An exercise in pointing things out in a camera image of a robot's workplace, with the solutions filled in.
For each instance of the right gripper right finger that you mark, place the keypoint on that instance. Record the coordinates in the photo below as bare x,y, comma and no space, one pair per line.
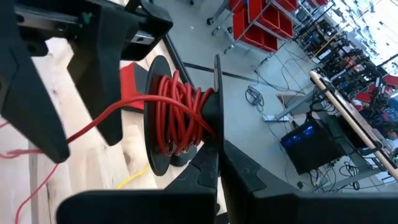
295,211

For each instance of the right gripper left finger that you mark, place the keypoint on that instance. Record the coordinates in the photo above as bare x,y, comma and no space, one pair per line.
155,208

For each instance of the wooden pole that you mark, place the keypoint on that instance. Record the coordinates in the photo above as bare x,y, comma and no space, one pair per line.
343,111

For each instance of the red bin shelf rack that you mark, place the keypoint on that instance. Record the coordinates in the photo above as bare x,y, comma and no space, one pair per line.
255,28

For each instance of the red-rimmed grey square pad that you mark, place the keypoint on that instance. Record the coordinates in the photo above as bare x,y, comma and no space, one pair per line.
129,87

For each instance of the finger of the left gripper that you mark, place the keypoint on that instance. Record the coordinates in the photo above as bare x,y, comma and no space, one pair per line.
105,77
31,102

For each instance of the white power strip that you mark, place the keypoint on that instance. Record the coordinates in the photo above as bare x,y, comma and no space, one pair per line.
276,117

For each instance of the blue-lit black computer tower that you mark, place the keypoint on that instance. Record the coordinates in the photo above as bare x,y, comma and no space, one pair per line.
311,146

